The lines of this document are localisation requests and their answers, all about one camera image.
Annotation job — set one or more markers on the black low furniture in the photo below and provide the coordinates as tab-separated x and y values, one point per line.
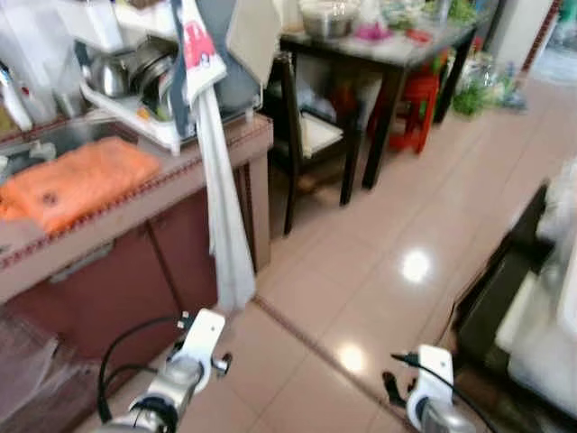
487	307

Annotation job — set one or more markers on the maroon cabinet door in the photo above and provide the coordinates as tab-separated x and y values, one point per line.
185	244
99	302

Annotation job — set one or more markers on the white hanging cloth red print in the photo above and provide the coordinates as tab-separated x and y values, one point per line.
225	225

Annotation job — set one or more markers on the white plastic container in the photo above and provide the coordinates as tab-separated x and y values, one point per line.
550	298

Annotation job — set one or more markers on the clear bubble wrap sheet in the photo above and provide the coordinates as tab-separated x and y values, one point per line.
27	370

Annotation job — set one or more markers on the black chair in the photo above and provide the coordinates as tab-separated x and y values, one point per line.
290	135

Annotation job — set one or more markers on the white dish rack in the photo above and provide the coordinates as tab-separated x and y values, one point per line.
135	122

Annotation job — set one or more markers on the red plastic stool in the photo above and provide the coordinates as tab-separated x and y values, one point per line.
415	108

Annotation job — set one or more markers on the dark wok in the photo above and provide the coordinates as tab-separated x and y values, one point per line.
155	68

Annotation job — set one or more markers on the steel pot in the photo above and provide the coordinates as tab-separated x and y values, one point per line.
110	77

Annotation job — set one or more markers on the green vegetables bunch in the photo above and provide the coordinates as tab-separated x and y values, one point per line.
482	90

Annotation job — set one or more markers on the black glass top table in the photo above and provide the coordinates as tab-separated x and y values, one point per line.
406	50

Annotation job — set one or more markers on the large steel bowl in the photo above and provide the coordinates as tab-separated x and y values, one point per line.
329	16

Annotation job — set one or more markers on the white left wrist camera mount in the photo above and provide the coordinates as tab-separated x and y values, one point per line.
200	343

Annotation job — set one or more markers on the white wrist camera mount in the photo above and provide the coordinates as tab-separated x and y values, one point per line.
200	343
433	379

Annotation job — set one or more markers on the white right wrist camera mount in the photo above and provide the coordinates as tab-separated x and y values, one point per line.
433	379

